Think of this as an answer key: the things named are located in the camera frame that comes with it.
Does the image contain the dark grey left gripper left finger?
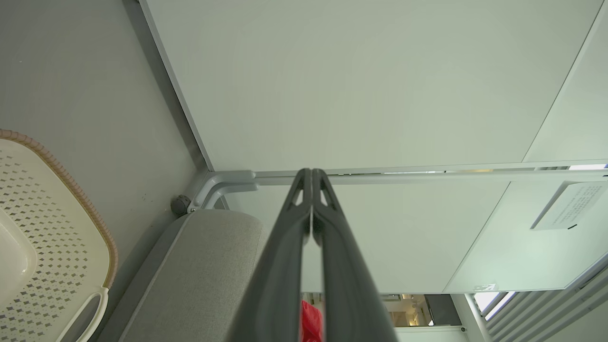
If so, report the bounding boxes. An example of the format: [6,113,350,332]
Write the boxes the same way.
[226,168,313,342]

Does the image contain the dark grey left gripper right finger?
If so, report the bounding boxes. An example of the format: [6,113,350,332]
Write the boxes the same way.
[312,168,399,342]

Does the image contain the red and white clothing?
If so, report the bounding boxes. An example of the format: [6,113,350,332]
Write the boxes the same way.
[301,299,324,342]

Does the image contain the grey fabric sofa seat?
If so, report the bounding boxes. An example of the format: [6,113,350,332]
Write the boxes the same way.
[96,209,267,342]

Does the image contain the white wicker laundry basket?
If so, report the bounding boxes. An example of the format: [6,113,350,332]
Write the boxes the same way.
[0,128,119,342]

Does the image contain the grey metal partition leg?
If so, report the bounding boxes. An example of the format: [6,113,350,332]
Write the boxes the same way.
[189,170,260,212]

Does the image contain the small black caster wheel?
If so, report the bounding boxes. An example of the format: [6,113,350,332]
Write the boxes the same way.
[170,193,192,217]

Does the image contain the grey window blind slats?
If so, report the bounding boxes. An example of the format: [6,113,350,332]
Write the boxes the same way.
[477,259,608,342]

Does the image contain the white paper notice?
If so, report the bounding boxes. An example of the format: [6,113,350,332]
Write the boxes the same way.
[529,181,608,232]

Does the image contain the grey horizontal partition frame bar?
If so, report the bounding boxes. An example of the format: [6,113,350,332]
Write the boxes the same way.
[256,159,608,187]

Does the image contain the grey partition base rail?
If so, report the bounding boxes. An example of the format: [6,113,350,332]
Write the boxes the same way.
[123,0,213,172]

